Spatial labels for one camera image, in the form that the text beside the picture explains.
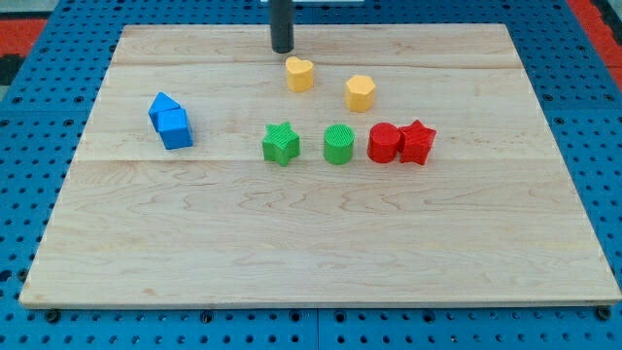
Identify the yellow heart block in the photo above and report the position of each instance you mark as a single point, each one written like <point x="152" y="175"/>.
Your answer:
<point x="300" y="74"/>

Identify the blue triangle block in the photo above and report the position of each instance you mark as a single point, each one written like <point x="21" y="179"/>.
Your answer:
<point x="161" y="103"/>

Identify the blue cube block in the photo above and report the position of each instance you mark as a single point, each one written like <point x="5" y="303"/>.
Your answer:
<point x="174" y="129"/>

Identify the light wooden board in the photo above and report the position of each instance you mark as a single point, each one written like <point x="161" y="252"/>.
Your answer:
<point x="491" y="219"/>

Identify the green cylinder block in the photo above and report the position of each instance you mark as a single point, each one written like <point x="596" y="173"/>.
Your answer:
<point x="338" y="143"/>

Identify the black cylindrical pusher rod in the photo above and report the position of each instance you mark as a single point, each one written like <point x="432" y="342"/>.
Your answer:
<point x="281" y="22"/>

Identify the green star block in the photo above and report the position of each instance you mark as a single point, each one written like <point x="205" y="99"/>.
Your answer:
<point x="281" y="143"/>

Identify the red cylinder block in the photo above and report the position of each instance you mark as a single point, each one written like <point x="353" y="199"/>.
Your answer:
<point x="383" y="141"/>

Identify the red star block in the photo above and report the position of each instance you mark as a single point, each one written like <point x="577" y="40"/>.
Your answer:
<point x="416" y="142"/>

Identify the yellow hexagon block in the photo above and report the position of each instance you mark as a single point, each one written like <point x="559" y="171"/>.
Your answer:
<point x="359" y="93"/>

